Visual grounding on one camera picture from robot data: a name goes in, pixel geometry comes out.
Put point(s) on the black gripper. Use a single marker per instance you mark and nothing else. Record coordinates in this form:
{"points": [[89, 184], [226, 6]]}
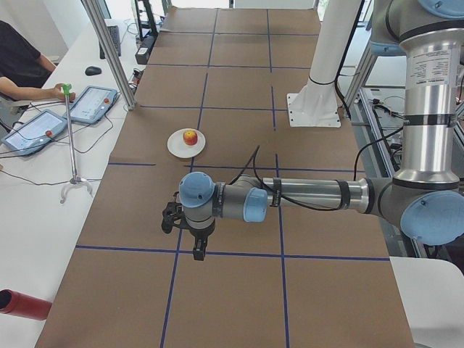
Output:
{"points": [[199, 238]]}

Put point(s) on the black power strip box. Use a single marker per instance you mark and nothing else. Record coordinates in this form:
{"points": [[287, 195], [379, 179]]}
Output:
{"points": [[144, 50]]}

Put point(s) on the reacher grabber tool green handle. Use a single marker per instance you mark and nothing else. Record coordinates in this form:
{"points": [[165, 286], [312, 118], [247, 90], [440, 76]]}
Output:
{"points": [[76, 181]]}

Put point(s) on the white round plate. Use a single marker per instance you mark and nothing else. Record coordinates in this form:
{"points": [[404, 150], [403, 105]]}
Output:
{"points": [[176, 146]]}

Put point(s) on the far blue teach pendant tablet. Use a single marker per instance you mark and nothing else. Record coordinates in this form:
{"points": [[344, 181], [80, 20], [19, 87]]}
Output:
{"points": [[92, 104]]}

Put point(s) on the aluminium frame post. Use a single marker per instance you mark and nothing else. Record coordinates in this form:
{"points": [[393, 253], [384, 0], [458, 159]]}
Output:
{"points": [[97, 20]]}

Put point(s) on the blue teach pendant tablet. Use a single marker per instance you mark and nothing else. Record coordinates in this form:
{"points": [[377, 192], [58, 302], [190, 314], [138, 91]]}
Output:
{"points": [[33, 135], [92, 104]]}

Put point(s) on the person in black shirt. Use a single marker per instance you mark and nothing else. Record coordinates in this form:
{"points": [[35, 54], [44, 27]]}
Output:
{"points": [[24, 69]]}

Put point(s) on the red yellow apple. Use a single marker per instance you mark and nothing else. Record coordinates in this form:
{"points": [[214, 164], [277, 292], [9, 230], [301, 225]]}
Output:
{"points": [[190, 137]]}

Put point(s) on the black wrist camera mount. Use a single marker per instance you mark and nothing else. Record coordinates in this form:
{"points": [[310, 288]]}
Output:
{"points": [[173, 216]]}

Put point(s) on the red cylinder tube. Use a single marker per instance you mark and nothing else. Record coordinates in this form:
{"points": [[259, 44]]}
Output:
{"points": [[24, 306]]}

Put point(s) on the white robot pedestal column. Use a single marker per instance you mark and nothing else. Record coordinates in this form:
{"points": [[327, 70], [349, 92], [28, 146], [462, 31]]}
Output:
{"points": [[316, 104]]}

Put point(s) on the black computer mouse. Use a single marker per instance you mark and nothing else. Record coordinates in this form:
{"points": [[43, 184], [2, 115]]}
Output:
{"points": [[92, 70]]}

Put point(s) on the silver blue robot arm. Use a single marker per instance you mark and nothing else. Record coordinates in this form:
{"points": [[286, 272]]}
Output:
{"points": [[422, 197]]}

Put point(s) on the person's hand on tablet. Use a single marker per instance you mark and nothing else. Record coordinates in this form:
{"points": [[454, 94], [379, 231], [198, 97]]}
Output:
{"points": [[61, 91]]}

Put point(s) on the black keyboard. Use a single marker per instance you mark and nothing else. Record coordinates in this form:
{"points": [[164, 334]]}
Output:
{"points": [[114, 34]]}

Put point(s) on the near blue teach pendant tablet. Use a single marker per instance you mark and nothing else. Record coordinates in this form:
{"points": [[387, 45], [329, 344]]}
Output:
{"points": [[33, 135]]}

